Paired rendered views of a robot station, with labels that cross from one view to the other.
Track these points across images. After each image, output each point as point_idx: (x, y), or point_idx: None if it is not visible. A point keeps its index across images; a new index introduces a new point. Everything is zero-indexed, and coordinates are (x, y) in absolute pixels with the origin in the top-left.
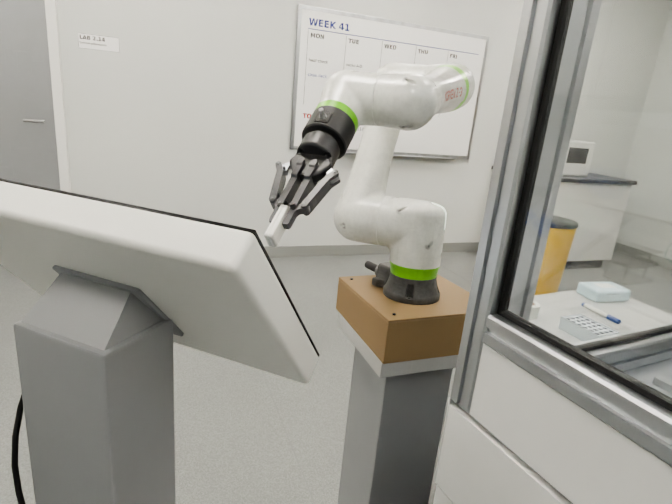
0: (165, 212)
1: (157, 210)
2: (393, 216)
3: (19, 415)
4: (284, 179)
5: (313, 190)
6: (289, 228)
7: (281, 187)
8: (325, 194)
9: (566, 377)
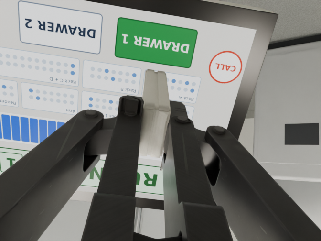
0: (145, 207)
1: (138, 207)
2: None
3: None
4: (18, 222)
5: (230, 218)
6: (182, 104)
7: (60, 183)
8: (291, 204)
9: None
